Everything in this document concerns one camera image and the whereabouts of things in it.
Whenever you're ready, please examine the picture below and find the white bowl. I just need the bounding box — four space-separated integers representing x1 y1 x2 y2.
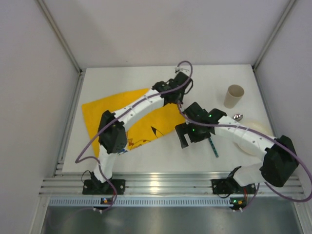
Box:
236 119 273 156

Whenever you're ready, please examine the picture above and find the yellow cartoon placemat cloth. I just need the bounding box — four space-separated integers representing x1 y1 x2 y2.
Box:
81 88 185 151

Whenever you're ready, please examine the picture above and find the aluminium rail frame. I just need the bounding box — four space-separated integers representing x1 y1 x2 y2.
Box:
39 172 304 195

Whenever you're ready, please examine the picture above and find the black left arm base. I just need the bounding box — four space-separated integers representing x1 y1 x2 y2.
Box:
82 179 126 195

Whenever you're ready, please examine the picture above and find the beige paper cup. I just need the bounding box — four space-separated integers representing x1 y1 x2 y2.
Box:
224 84 245 109

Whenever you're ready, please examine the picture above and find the green handled fork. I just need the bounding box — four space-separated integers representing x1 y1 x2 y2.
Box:
208 137 219 158

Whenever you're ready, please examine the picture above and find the perforated metal cable tray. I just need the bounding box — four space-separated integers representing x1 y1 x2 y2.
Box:
48 196 247 208

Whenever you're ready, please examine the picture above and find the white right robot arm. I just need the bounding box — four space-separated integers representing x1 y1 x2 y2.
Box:
175 102 298 192

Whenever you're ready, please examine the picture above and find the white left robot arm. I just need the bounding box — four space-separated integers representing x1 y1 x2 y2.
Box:
93 71 193 183

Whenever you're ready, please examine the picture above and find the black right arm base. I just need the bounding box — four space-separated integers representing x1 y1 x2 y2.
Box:
211 178 256 195

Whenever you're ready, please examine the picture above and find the green handled spoon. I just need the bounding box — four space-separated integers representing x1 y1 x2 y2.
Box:
233 114 244 122

